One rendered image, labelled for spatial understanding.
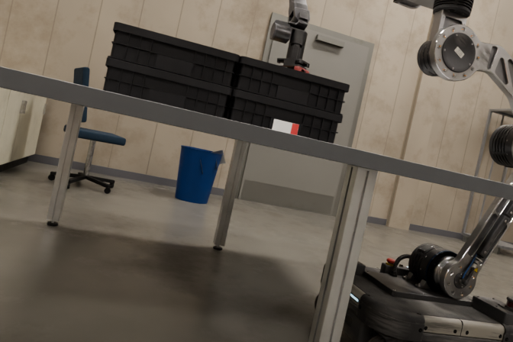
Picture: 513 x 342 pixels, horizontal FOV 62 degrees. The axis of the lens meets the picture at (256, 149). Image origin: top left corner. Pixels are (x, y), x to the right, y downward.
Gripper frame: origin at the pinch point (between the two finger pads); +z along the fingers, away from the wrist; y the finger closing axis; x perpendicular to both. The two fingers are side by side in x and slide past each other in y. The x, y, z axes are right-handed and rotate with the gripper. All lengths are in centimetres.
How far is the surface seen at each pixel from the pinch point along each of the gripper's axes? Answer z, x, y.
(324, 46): -113, 302, -182
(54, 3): -79, 68, -357
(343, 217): 37, -17, 39
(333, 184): 44, 344, -156
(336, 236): 42, -16, 38
